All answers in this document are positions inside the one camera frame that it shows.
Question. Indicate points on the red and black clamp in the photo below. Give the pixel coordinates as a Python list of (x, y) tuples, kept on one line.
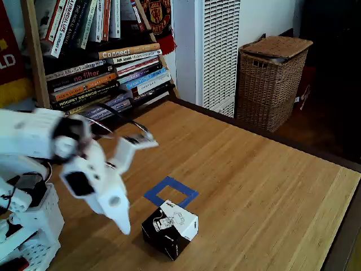
[(14, 264)]

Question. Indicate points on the white Modern Romance book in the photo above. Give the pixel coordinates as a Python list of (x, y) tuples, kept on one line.
[(135, 56)]

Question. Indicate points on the white red Financial Life book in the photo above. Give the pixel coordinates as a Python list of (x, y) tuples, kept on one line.
[(60, 31)]

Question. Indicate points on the black no filter book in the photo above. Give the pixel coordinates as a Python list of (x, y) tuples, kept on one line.
[(84, 75)]

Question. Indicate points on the orange Connect book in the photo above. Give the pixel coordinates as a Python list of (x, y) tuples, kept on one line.
[(124, 51)]

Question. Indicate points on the purple book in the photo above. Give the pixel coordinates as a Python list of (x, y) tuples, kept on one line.
[(121, 105)]

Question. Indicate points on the white louvered heater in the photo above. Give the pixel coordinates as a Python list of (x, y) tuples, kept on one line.
[(220, 56)]

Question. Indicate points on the white perforated base plate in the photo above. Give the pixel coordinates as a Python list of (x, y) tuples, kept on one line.
[(42, 251)]

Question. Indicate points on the red football scarf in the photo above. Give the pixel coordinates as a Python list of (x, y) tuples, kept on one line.
[(158, 17)]

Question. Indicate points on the wicker laundry basket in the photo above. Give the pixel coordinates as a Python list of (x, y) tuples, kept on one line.
[(268, 84)]

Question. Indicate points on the black and white servo box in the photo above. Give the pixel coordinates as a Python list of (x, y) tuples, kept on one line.
[(180, 220)]

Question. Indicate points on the black Rocket Science book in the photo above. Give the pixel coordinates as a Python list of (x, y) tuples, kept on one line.
[(81, 97)]

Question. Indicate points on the white wrist camera board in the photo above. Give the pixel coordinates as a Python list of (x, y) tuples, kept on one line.
[(127, 152)]

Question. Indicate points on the red bag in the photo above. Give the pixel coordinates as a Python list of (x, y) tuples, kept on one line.
[(306, 90)]

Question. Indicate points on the wooden ladder bookshelf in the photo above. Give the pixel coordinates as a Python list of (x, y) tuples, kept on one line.
[(34, 56)]

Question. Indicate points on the red and yellow banner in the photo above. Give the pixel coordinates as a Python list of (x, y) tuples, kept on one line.
[(11, 56)]

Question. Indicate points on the orange Robin Sharma book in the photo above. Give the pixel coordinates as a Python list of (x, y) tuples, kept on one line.
[(84, 87)]

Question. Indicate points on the blue tape square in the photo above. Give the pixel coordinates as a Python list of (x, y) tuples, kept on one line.
[(176, 183)]

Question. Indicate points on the light blue book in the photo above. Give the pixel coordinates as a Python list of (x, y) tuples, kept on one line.
[(146, 77)]

